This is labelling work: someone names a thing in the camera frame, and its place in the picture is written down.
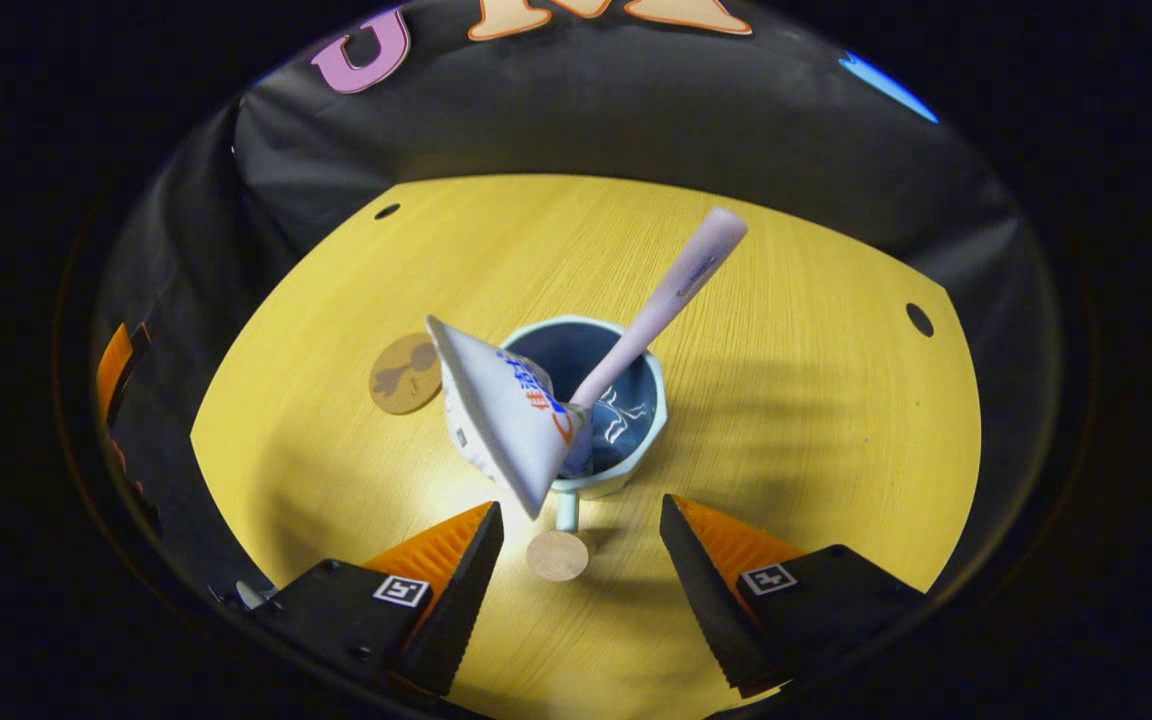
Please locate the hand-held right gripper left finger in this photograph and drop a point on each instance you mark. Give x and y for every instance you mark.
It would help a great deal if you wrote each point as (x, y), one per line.
(456, 600)

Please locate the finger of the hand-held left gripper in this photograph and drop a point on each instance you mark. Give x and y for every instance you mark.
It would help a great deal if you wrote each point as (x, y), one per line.
(114, 370)

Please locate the pale pink toothbrush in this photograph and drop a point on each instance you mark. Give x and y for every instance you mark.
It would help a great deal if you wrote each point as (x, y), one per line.
(671, 290)

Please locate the white toothpaste tube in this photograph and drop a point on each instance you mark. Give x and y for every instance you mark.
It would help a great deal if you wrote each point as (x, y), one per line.
(506, 420)

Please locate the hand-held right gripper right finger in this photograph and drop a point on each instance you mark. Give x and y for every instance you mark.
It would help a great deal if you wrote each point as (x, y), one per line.
(706, 590)

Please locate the round wooden coaster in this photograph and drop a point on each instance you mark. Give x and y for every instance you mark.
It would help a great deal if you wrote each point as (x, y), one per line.
(401, 385)

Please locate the black backdrop cloth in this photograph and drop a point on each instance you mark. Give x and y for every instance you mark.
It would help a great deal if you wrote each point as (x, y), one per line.
(636, 110)

